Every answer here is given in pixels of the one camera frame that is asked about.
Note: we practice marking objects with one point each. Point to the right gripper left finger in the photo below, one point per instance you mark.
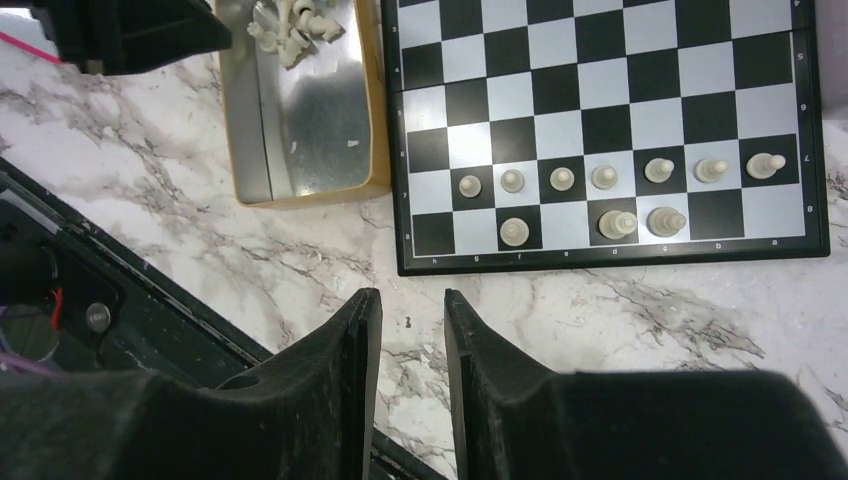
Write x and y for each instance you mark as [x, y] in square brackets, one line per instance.
[305, 413]

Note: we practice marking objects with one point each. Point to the black metal base rail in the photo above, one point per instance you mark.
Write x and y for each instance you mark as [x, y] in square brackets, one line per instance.
[100, 309]

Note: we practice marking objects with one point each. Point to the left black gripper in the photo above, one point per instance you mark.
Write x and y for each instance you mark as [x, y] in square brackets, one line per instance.
[124, 37]

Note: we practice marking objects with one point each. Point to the white knight piece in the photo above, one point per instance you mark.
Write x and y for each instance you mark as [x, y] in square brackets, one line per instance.
[316, 25]

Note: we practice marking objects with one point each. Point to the black white chess board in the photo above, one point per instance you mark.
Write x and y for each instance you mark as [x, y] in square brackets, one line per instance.
[480, 87]

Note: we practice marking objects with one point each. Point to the white king piece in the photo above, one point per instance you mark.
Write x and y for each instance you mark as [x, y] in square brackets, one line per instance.
[618, 226]

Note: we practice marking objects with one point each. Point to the gold tin tray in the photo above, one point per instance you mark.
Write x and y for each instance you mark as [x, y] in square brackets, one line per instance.
[315, 133]

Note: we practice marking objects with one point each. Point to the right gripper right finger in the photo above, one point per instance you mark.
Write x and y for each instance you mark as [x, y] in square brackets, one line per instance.
[514, 418]

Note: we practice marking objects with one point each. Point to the white pawn tin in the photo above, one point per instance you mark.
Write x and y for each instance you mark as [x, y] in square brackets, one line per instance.
[266, 40]
[512, 181]

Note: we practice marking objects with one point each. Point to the white bishop piece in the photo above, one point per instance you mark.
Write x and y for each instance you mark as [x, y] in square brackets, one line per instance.
[665, 222]
[514, 232]

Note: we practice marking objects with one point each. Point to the white board pink rim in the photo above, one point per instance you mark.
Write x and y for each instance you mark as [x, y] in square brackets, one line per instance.
[48, 55]

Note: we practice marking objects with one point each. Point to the white pawn top tin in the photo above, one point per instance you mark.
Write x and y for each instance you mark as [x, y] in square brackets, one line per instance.
[266, 40]

